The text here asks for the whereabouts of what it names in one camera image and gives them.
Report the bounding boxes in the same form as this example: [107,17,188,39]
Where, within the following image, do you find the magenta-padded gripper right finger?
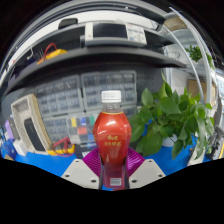
[124,146,167,190]

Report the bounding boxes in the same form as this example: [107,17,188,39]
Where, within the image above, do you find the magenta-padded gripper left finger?
[60,146,103,190]

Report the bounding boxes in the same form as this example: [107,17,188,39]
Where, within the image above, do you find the red drink bottle white cap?
[92,89,133,190]

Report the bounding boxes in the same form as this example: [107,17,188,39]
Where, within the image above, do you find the black box white label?
[74,141,98,160]

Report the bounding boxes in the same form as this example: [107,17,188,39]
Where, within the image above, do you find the yellow multimeter red leads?
[46,136,77,157]

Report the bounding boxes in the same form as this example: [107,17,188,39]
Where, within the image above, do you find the clear organiser with coloured parts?
[68,113,101,145]

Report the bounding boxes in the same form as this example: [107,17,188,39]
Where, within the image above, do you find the small grey drawer cabinet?
[121,104,140,120]
[43,116,73,144]

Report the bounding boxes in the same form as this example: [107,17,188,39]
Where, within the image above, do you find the white power adapter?
[186,146,205,167]

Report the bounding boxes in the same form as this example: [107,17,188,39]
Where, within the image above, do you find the green potted plant white pot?
[129,71,216,160]

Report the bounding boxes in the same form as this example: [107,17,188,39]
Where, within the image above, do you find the black flat device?
[23,117,46,152]

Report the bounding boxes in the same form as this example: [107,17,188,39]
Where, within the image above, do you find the purple packet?
[3,119,15,141]

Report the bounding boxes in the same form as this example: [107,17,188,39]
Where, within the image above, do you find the wide grey small-parts drawer cabinet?
[80,70,138,110]

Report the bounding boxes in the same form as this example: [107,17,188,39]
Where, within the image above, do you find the black shelf unit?
[0,0,188,101]

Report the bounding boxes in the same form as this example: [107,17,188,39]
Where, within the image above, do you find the white metal shelf rack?
[161,6,224,113]

